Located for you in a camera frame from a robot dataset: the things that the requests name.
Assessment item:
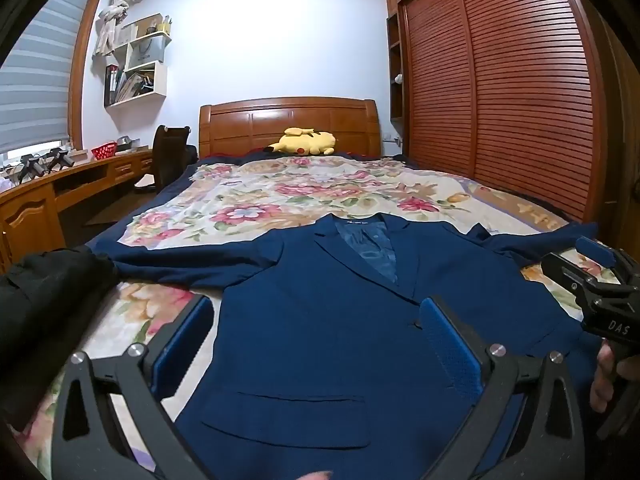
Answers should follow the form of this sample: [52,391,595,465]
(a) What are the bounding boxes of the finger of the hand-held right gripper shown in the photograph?
[542,252,606,307]
[575,236,632,281]

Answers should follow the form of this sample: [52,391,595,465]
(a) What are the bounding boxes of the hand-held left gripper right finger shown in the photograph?
[419,296,586,480]

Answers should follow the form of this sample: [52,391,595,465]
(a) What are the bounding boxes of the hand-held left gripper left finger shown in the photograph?
[51,295,216,480]

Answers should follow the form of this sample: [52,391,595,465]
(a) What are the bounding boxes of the navy blue suit jacket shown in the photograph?
[87,212,608,480]

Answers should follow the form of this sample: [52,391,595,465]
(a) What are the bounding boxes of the person's right hand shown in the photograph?
[590,340,622,413]

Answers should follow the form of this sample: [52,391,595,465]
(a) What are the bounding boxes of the black garment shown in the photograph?
[0,246,118,431]

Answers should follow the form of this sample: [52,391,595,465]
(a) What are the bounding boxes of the floral blanket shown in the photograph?
[22,155,621,471]

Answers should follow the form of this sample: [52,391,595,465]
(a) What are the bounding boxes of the wooden louvered wardrobe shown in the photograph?
[385,0,640,241]

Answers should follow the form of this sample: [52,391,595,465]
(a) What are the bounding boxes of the dark office chair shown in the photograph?
[134,124,198,195]

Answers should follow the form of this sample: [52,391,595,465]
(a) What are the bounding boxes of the wooden desk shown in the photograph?
[0,147,153,271]

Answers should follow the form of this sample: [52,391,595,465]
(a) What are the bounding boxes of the idle black gripper tool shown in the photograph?
[45,148,75,171]
[17,155,48,181]

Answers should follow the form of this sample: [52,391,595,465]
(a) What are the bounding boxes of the wooden bed headboard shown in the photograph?
[198,96,382,161]

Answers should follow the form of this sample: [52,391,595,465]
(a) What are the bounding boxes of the yellow plush toy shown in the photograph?
[264,126,337,157]

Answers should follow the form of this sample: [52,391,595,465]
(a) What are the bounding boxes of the black binder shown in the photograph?
[104,65,120,107]

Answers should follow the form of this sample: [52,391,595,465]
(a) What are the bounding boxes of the grey paper bag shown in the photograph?
[131,35,166,68]

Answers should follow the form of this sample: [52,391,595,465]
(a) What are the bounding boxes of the grey window blind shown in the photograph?
[0,0,101,156]

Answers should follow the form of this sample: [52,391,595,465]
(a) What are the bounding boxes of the white hanging decoration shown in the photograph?
[94,0,146,57]

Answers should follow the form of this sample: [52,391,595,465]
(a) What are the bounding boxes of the white wall shelf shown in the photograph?
[103,12,173,108]

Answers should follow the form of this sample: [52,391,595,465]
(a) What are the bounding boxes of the wooden window frame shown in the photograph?
[67,0,113,152]

